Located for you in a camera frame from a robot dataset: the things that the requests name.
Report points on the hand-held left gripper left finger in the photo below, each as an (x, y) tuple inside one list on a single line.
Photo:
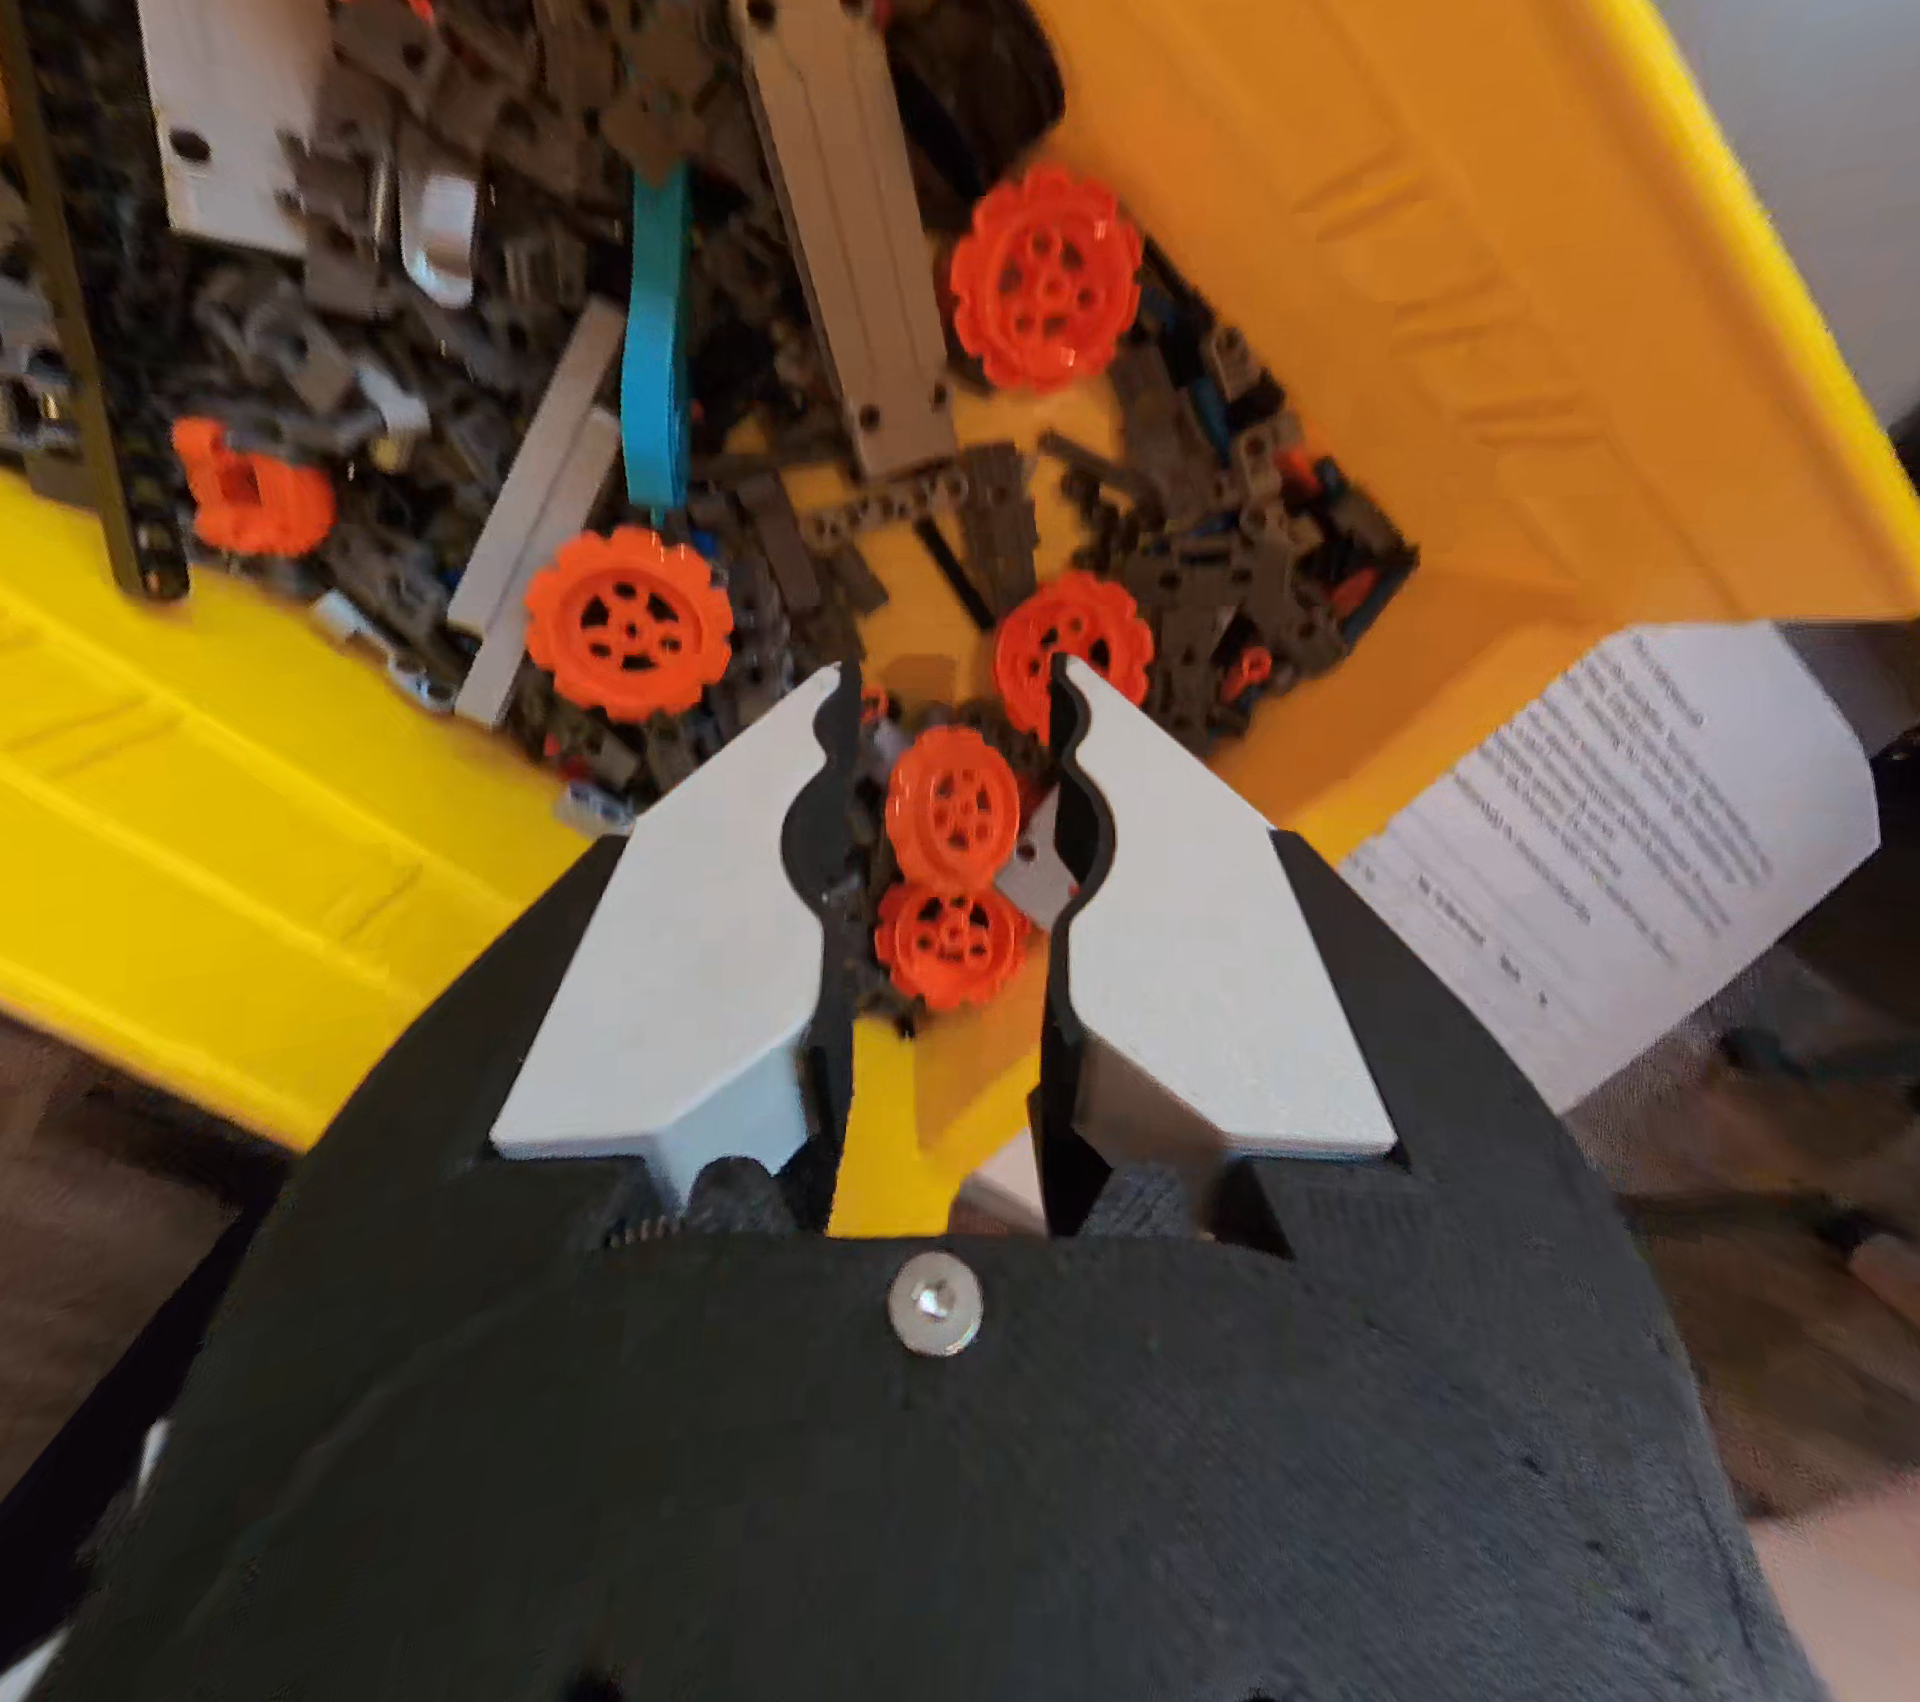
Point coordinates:
[(675, 983)]

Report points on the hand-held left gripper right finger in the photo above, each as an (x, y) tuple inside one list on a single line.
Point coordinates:
[(1213, 983)]

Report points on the pile of brick parts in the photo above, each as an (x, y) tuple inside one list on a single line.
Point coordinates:
[(601, 231)]

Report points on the yellow plastic bin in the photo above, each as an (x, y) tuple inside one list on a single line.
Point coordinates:
[(1426, 157)]

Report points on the printed paper sheet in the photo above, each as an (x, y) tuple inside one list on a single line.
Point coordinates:
[(1620, 832)]

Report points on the teal curved beam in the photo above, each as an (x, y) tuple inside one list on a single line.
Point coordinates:
[(655, 353)]

